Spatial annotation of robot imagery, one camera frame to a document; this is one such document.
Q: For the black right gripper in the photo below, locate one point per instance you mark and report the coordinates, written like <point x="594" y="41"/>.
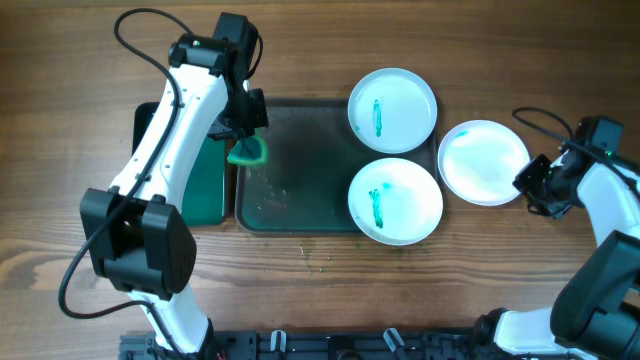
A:
<point x="550" y="203"/>

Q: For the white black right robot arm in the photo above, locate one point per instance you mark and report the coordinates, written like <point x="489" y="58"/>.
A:
<point x="590" y="317"/>

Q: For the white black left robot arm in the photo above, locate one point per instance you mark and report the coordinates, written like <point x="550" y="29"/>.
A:
<point x="136" y="235"/>

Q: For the black water tray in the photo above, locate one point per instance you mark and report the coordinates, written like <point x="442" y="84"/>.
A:
<point x="201" y="170"/>

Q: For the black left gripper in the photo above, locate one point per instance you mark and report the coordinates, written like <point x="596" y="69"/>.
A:
<point x="255" y="117"/>

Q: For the white plate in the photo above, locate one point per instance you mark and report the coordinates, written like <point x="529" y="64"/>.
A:
<point x="478" y="160"/>
<point x="392" y="110"/>
<point x="395" y="201"/>

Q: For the dark grey serving tray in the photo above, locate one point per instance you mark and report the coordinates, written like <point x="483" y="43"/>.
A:
<point x="313" y="155"/>

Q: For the green yellow sponge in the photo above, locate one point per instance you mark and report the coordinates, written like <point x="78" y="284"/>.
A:
<point x="250" y="151"/>

